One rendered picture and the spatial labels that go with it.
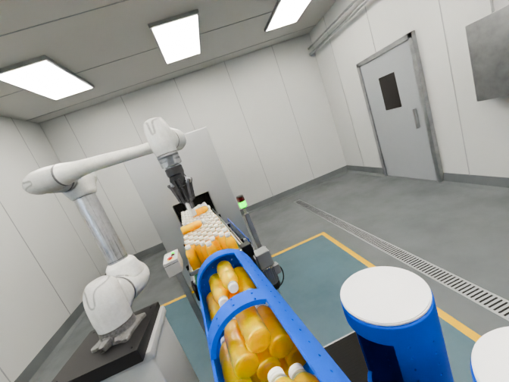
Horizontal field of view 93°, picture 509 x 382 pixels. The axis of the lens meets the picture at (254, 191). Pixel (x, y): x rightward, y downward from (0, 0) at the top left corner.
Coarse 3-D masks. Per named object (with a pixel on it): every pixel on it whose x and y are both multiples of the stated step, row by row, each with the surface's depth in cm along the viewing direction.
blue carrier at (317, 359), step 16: (224, 256) 114; (240, 256) 106; (208, 272) 113; (256, 272) 92; (208, 288) 113; (272, 288) 83; (224, 304) 74; (240, 304) 70; (256, 304) 71; (272, 304) 69; (208, 320) 95; (224, 320) 68; (288, 320) 63; (208, 336) 73; (304, 336) 58; (304, 352) 51; (320, 352) 53; (304, 368) 71; (320, 368) 47; (336, 368) 50
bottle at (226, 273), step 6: (222, 264) 108; (228, 264) 108; (222, 270) 103; (228, 270) 101; (234, 270) 105; (222, 276) 100; (228, 276) 97; (234, 276) 98; (222, 282) 98; (228, 282) 96; (228, 288) 95
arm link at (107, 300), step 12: (108, 276) 113; (96, 288) 106; (108, 288) 107; (120, 288) 113; (132, 288) 120; (84, 300) 105; (96, 300) 104; (108, 300) 106; (120, 300) 110; (132, 300) 118; (96, 312) 104; (108, 312) 105; (120, 312) 108; (132, 312) 115; (96, 324) 104; (108, 324) 105; (120, 324) 107
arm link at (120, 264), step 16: (96, 176) 131; (64, 192) 118; (80, 192) 119; (80, 208) 121; (96, 208) 123; (96, 224) 122; (96, 240) 123; (112, 240) 125; (112, 256) 124; (128, 256) 129; (112, 272) 122; (128, 272) 124; (144, 272) 133
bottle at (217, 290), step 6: (216, 276) 110; (210, 282) 108; (216, 282) 104; (210, 288) 107; (216, 288) 100; (222, 288) 99; (216, 294) 97; (222, 294) 97; (228, 294) 98; (216, 300) 97
